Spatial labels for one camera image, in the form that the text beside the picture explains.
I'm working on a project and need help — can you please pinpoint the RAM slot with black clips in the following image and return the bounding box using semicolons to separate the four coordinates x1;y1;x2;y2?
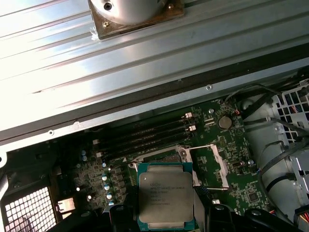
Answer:
96;118;194;152
101;131;195;165

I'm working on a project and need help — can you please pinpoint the black PC case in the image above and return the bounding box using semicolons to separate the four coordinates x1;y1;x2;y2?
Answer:
0;61;309;232

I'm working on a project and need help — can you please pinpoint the brown square base plate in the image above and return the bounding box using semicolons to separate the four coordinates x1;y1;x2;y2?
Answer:
90;0;185;41

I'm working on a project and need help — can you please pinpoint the black connector with coloured wires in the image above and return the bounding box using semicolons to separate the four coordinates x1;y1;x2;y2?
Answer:
293;204;309;229

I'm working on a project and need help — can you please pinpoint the thin black fan wire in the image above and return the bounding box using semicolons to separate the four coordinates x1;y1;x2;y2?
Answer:
223;83;283;107

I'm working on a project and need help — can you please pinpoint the silver topped CPU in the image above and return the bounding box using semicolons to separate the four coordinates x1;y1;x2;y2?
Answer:
137;162;195;231

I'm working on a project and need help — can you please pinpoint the RAM slot with white clips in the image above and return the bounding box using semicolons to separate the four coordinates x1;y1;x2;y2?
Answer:
93;112;193;145
95;124;197;159

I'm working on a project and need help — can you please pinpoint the metal drive cage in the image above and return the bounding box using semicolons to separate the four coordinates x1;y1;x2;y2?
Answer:
270;79;309;194

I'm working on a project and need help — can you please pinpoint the CPU socket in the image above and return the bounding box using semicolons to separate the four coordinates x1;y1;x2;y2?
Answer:
127;144;202;194

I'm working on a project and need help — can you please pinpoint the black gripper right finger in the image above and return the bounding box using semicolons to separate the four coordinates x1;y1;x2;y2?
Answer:
193;192;296;232

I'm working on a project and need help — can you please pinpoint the green motherboard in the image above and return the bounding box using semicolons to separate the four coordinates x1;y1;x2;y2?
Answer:
48;96;263;232

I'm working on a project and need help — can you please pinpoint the silver coin cell battery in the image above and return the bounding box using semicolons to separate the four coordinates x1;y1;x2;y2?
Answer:
218;115;232;130

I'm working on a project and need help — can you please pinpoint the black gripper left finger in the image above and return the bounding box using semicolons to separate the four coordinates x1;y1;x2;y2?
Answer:
57;204;139;232

